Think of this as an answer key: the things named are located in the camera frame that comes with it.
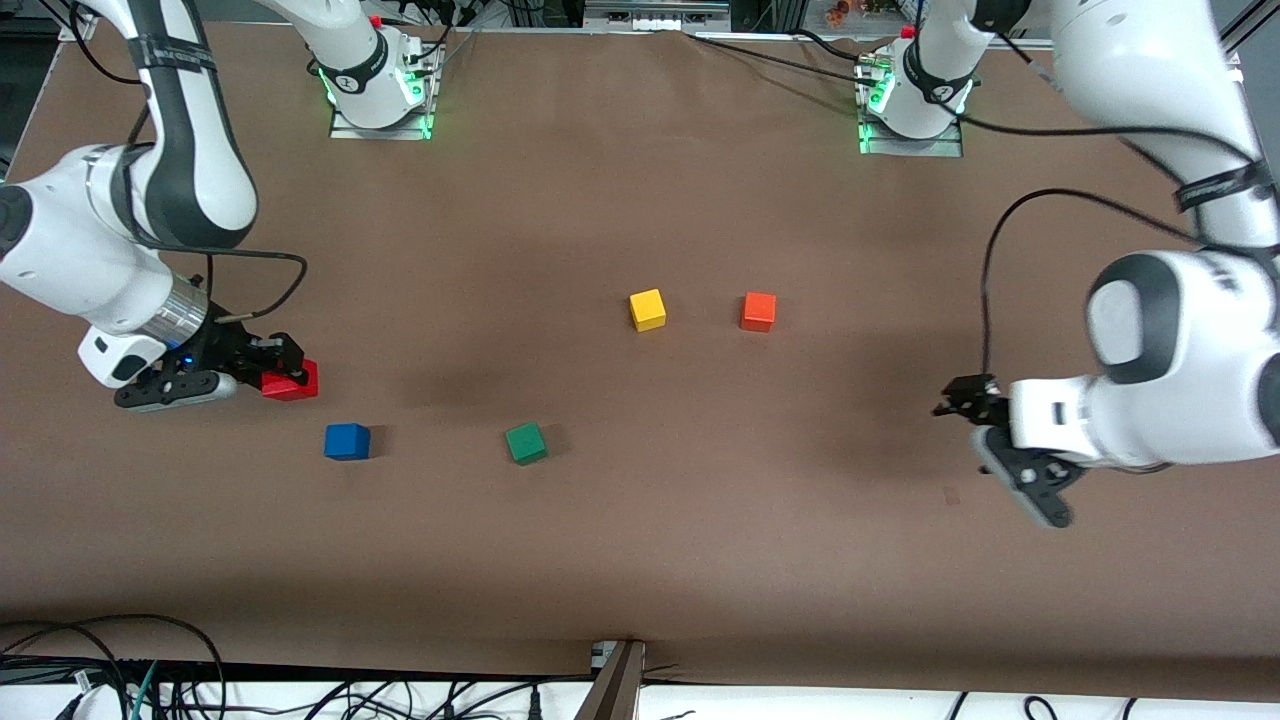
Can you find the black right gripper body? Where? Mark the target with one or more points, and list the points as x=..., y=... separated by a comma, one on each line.
x=228, y=351

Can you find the red wooden block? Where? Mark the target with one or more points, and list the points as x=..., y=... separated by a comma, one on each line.
x=300, y=388

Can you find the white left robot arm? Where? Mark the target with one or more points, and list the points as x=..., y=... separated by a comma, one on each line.
x=1180, y=400

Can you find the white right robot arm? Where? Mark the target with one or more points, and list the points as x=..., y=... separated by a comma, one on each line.
x=60, y=250

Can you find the blue wooden block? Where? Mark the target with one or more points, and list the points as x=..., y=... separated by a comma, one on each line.
x=346, y=442

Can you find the orange wooden block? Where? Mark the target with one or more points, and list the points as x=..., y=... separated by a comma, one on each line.
x=758, y=312

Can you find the green wooden block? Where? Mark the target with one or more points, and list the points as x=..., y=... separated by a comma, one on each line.
x=526, y=443

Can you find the yellow wooden block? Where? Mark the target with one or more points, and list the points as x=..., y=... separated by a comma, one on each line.
x=648, y=311

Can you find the large table cover sheet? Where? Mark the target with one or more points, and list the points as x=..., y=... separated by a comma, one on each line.
x=640, y=550

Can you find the aluminium diagonal strut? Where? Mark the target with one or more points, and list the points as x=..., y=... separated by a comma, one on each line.
x=1260, y=18

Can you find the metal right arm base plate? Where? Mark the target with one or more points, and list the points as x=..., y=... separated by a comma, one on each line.
x=345, y=132

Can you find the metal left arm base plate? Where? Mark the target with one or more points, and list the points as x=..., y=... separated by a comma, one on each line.
x=880, y=148

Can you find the aluminium corner bracket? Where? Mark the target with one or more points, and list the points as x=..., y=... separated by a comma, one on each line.
x=68, y=30
x=1238, y=70

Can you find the aluminium camera post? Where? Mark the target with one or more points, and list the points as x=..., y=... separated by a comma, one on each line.
x=615, y=690

